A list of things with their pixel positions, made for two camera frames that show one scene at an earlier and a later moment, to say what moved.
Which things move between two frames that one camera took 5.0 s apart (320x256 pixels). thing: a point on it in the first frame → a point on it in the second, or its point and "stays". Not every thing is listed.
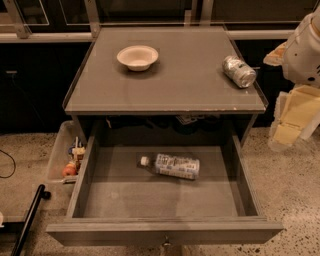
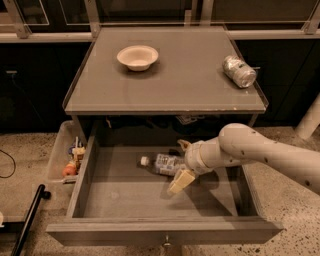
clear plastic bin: (67, 153) stays
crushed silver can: (239, 71) stays
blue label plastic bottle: (168, 165) stays
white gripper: (302, 58) → (192, 158)
